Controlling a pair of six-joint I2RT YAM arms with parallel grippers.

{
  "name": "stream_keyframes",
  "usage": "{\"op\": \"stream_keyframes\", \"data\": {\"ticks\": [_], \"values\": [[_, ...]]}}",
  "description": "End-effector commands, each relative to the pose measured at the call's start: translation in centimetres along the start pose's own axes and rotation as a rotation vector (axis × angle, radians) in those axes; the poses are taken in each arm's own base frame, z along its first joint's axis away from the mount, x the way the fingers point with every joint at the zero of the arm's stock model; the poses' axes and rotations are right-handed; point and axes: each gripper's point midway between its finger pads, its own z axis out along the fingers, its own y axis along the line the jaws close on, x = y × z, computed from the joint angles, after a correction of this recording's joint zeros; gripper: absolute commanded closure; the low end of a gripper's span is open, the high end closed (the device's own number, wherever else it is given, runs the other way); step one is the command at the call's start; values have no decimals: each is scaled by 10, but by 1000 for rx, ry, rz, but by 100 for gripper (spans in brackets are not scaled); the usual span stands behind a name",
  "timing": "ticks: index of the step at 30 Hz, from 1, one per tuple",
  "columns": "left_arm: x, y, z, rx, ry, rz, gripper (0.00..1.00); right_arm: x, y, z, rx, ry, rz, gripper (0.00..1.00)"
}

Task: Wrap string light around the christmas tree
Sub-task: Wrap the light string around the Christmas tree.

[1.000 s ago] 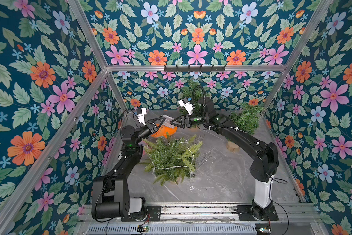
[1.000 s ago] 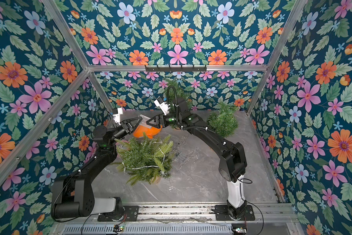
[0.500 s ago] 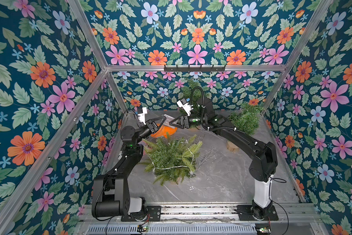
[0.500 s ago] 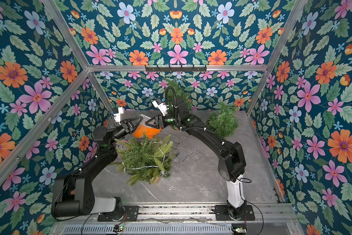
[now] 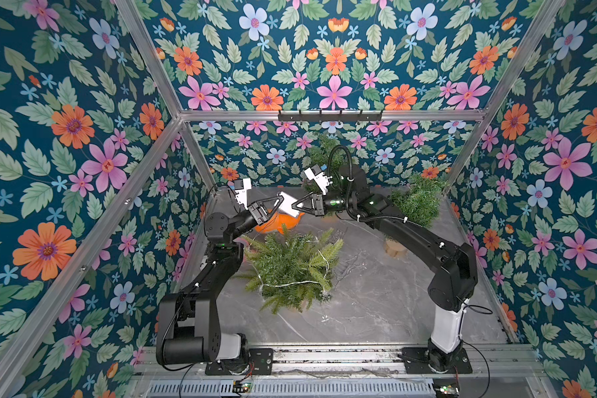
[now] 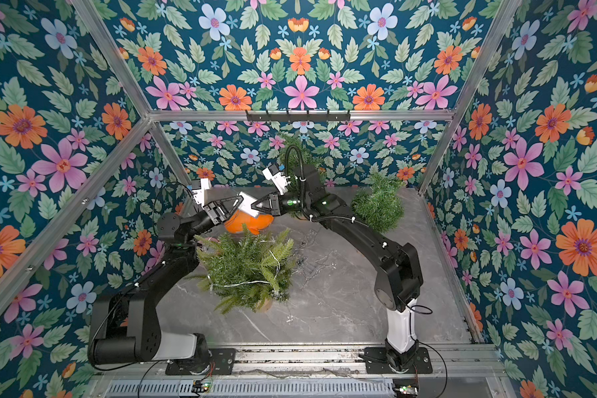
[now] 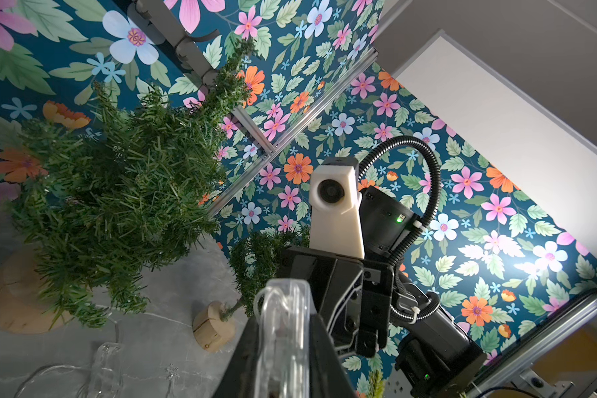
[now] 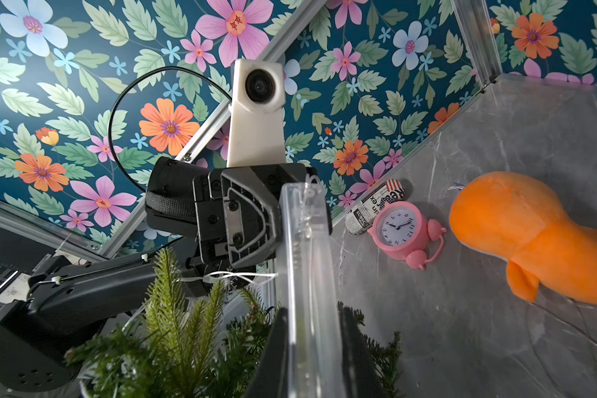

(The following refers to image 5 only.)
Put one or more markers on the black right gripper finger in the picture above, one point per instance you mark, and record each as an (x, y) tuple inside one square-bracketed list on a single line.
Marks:
[(303, 210), (305, 201)]

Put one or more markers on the clear battery box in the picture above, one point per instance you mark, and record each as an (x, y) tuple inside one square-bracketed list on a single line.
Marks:
[(286, 205)]

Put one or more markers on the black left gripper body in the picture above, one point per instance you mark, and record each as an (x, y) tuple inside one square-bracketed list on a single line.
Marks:
[(258, 213)]

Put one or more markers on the black hook rail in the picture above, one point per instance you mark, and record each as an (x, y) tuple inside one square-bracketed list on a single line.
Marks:
[(314, 116)]

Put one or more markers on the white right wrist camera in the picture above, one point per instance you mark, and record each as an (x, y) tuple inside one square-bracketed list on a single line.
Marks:
[(319, 176)]

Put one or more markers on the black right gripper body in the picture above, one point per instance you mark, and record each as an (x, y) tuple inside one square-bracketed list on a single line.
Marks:
[(317, 204)]

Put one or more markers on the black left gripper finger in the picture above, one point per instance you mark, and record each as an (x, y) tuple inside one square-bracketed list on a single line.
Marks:
[(274, 217), (275, 202)]

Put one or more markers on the dark green tree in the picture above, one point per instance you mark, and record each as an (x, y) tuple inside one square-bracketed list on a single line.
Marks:
[(420, 202), (334, 162)]

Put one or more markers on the light green fern christmas tree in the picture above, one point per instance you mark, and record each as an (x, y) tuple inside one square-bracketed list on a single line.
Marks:
[(291, 266)]

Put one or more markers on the orange plush toy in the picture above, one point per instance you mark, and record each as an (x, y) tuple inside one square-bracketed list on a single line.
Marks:
[(281, 223)]

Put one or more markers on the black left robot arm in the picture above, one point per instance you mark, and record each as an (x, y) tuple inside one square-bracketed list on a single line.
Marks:
[(190, 331)]

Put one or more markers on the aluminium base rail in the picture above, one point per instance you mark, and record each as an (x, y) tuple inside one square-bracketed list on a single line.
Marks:
[(354, 370)]

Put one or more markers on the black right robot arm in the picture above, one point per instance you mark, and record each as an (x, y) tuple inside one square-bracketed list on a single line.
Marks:
[(455, 267)]

